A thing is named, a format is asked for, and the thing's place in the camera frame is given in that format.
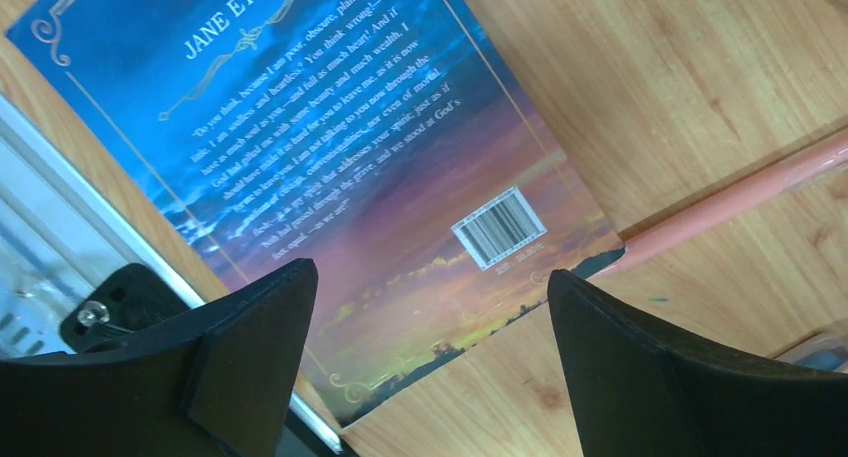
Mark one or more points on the pink brown wallet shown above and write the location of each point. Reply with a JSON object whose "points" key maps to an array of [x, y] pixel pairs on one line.
{"points": [[823, 351]]}

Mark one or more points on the blue Jane Eyre book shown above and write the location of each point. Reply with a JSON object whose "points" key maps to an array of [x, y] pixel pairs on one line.
{"points": [[386, 140]]}

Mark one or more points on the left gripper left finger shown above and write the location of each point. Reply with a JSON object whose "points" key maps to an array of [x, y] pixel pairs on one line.
{"points": [[215, 380]]}

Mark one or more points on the pink pencil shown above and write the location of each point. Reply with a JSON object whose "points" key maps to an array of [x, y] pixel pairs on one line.
{"points": [[737, 198]]}

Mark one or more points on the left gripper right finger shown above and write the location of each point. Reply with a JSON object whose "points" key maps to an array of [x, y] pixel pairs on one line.
{"points": [[642, 386]]}

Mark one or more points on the aluminium frame rail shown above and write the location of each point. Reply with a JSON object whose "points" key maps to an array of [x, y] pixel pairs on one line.
{"points": [[59, 241]]}

